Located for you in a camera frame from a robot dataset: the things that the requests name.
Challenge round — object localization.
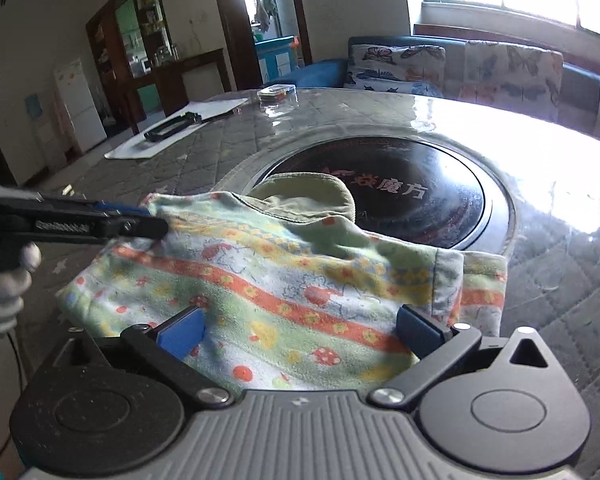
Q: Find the dark wooden cabinet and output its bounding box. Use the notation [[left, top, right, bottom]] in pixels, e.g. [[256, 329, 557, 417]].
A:
[[85, 0, 235, 128]]

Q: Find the black rectangular frame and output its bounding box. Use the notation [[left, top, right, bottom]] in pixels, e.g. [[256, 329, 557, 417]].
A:
[[144, 112, 202, 143]]

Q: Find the blue sofa bench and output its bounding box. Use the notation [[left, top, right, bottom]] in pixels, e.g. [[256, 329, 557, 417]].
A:
[[263, 35, 600, 134]]

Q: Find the left white gloved hand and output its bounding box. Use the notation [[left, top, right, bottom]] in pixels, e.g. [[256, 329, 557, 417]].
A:
[[0, 243, 42, 338]]

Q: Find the quilted grey table cover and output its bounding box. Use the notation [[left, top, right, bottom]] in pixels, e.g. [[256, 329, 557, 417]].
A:
[[17, 86, 600, 480]]

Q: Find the white paper sheet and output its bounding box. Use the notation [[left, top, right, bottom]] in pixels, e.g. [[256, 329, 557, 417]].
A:
[[105, 98, 248, 160]]

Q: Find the black cable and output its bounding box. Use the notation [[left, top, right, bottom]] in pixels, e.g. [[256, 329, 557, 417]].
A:
[[0, 328, 27, 466]]

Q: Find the butterfly cushion near window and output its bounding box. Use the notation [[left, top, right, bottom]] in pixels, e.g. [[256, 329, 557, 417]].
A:
[[458, 41, 564, 122]]

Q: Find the green patterned child shirt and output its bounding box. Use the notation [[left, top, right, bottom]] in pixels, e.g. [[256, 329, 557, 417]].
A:
[[58, 174, 507, 392]]

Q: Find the small transparent card box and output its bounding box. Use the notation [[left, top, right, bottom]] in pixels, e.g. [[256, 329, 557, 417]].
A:
[[257, 84, 297, 107]]

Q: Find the white refrigerator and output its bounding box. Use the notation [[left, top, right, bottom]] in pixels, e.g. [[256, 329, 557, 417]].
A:
[[54, 60, 107, 154]]

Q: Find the blue small cabinet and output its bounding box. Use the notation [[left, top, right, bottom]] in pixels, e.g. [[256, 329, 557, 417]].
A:
[[254, 36, 299, 84]]

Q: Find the butterfly cushion far left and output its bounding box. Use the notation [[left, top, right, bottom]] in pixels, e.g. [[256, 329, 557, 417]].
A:
[[343, 44, 446, 98]]

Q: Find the round black glass turntable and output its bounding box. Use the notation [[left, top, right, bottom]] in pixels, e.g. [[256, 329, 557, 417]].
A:
[[216, 124, 517, 256]]

